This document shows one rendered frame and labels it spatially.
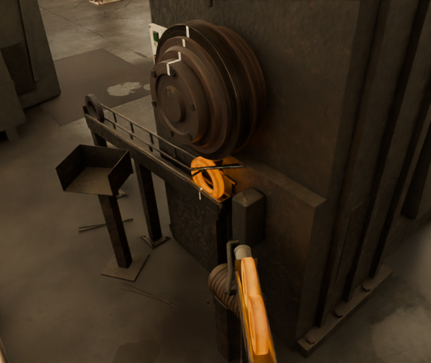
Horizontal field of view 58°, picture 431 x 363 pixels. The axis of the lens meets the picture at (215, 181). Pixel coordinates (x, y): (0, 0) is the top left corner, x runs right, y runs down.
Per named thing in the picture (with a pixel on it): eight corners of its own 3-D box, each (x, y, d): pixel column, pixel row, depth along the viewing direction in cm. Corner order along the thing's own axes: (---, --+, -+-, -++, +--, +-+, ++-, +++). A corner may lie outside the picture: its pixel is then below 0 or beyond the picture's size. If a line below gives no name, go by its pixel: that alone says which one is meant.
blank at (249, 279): (251, 246, 123) (240, 247, 123) (259, 282, 109) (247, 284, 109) (251, 281, 131) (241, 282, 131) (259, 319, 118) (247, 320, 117)
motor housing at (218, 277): (231, 330, 184) (230, 254, 152) (264, 365, 171) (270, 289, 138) (210, 348, 178) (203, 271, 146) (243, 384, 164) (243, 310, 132)
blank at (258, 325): (259, 282, 110) (247, 284, 109) (269, 328, 96) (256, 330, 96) (259, 319, 118) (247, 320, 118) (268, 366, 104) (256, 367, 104)
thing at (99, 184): (109, 246, 231) (79, 143, 187) (150, 254, 225) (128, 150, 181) (92, 273, 216) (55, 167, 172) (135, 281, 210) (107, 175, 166)
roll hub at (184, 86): (166, 122, 148) (156, 49, 131) (212, 152, 130) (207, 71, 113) (153, 127, 145) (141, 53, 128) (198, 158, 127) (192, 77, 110)
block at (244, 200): (251, 230, 159) (251, 184, 144) (264, 240, 154) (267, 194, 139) (231, 243, 153) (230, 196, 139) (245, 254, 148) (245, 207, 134)
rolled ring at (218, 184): (217, 171, 144) (224, 167, 146) (188, 150, 156) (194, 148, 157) (219, 208, 155) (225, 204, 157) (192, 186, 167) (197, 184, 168)
